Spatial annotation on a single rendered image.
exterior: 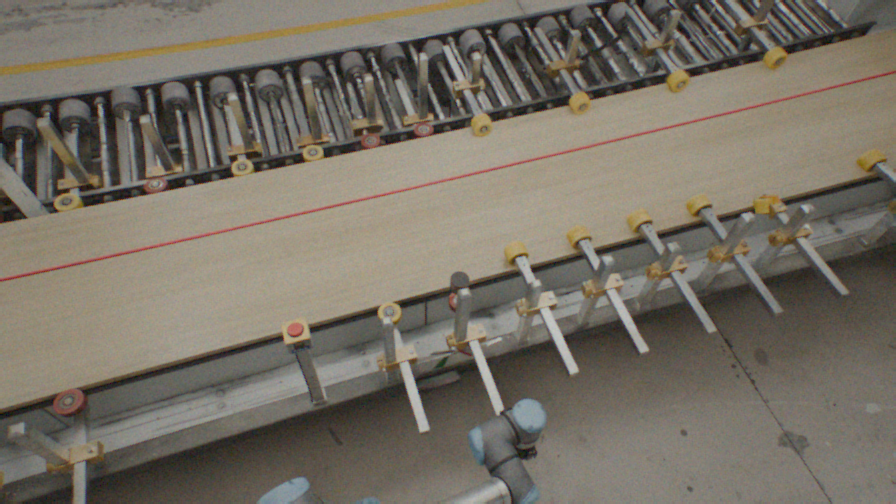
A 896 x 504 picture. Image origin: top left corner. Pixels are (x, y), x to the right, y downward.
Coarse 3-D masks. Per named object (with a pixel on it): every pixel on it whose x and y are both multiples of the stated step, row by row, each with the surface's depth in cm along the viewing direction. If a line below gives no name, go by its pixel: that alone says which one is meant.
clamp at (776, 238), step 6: (774, 234) 237; (780, 234) 237; (798, 234) 237; (804, 234) 237; (810, 234) 238; (768, 240) 241; (774, 240) 238; (780, 240) 236; (786, 240) 236; (792, 240) 238; (774, 246) 239; (780, 246) 238
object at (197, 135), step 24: (744, 0) 352; (720, 24) 343; (768, 24) 341; (384, 72) 313; (600, 72) 318; (192, 96) 298; (504, 96) 306; (528, 96) 307; (120, 120) 288; (192, 120) 290; (216, 120) 291; (264, 120) 292; (288, 120) 292; (336, 120) 294; (384, 120) 295; (120, 144) 281; (144, 144) 281; (120, 168) 274
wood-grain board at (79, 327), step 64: (832, 64) 300; (512, 128) 273; (576, 128) 274; (640, 128) 275; (704, 128) 276; (768, 128) 277; (832, 128) 278; (192, 192) 248; (256, 192) 249; (320, 192) 250; (384, 192) 251; (448, 192) 252; (512, 192) 253; (576, 192) 254; (640, 192) 255; (704, 192) 256; (768, 192) 257; (0, 256) 229; (64, 256) 230; (128, 256) 231; (192, 256) 232; (256, 256) 232; (320, 256) 233; (384, 256) 234; (448, 256) 235; (0, 320) 216; (64, 320) 216; (128, 320) 217; (192, 320) 217; (256, 320) 218; (320, 320) 219; (0, 384) 204; (64, 384) 204
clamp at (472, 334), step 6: (480, 324) 223; (468, 330) 222; (474, 330) 222; (450, 336) 221; (468, 336) 221; (474, 336) 221; (480, 336) 221; (450, 342) 219; (456, 342) 219; (462, 342) 219; (468, 342) 221; (480, 342) 224; (450, 348) 220
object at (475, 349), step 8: (472, 344) 220; (472, 352) 219; (480, 352) 219; (480, 360) 217; (480, 368) 215; (480, 376) 216; (488, 376) 214; (488, 384) 212; (488, 392) 211; (496, 392) 211; (496, 400) 209; (496, 408) 208; (496, 416) 208
